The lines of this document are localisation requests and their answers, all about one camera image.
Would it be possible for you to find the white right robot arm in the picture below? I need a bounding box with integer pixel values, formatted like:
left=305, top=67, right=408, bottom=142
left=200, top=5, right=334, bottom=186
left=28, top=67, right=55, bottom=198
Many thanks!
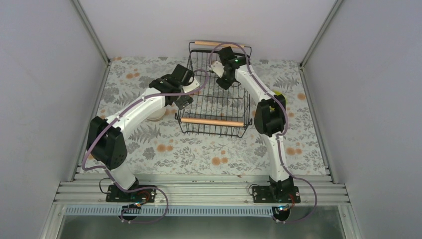
left=210, top=46, right=294, bottom=203

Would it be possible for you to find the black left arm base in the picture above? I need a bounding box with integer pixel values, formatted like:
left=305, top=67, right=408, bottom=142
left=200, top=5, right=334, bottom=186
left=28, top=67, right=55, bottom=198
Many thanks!
left=105, top=179, right=156, bottom=204

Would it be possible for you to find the lime green bowl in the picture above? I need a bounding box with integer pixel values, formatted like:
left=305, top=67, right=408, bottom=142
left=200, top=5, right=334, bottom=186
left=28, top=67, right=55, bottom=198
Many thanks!
left=273, top=91, right=287, bottom=107

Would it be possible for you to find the floral patterned table mat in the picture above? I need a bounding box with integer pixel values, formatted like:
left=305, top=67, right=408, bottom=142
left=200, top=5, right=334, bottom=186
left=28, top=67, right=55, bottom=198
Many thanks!
left=97, top=57, right=326, bottom=175

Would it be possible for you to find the cream floral bowl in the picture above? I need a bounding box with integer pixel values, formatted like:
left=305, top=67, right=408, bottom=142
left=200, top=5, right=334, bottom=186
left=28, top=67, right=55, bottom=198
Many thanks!
left=146, top=107, right=166, bottom=121

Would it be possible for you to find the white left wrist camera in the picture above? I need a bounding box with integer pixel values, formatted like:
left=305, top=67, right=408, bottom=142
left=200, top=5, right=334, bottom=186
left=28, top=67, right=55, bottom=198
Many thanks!
left=182, top=77, right=200, bottom=93

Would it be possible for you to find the aluminium front mounting rail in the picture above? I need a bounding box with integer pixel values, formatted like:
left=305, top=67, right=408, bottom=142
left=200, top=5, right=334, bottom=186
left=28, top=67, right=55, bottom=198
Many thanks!
left=54, top=173, right=350, bottom=206

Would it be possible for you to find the slotted grey cable duct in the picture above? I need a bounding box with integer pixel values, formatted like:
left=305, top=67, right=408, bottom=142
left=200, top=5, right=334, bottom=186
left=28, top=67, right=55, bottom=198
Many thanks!
left=64, top=205, right=273, bottom=217

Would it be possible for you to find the black wire dish rack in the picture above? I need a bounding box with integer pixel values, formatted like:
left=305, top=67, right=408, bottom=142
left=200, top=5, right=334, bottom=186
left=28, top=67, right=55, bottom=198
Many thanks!
left=175, top=42, right=252, bottom=138

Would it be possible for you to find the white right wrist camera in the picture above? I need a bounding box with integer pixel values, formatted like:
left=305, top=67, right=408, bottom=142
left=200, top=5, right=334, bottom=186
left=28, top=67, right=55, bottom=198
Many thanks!
left=211, top=61, right=224, bottom=78

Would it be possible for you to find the aluminium frame rail left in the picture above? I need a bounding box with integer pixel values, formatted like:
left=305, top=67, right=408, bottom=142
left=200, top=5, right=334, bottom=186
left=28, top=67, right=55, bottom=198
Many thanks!
left=39, top=0, right=111, bottom=239

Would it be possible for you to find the aluminium frame rail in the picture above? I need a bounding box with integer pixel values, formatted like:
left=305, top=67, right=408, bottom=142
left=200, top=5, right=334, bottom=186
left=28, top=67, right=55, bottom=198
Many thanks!
left=39, top=0, right=111, bottom=239
left=300, top=0, right=362, bottom=239

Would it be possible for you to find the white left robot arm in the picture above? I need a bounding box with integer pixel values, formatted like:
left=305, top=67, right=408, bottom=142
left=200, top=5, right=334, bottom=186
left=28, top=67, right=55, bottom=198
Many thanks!
left=82, top=64, right=199, bottom=202

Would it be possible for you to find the aluminium frame rail right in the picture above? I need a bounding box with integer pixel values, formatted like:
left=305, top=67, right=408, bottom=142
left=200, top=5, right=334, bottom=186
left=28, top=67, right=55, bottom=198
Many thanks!
left=300, top=0, right=362, bottom=239

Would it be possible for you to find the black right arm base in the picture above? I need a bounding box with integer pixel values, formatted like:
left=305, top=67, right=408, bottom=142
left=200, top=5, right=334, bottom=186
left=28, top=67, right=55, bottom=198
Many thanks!
left=249, top=175, right=301, bottom=204

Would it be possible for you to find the near wooden rack handle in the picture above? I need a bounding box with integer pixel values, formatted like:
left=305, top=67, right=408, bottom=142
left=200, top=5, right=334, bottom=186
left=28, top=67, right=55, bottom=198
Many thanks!
left=180, top=118, right=244, bottom=127

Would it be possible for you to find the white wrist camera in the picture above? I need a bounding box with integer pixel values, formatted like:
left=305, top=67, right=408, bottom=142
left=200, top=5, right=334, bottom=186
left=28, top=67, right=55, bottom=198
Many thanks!
left=182, top=77, right=200, bottom=93
left=211, top=61, right=224, bottom=78

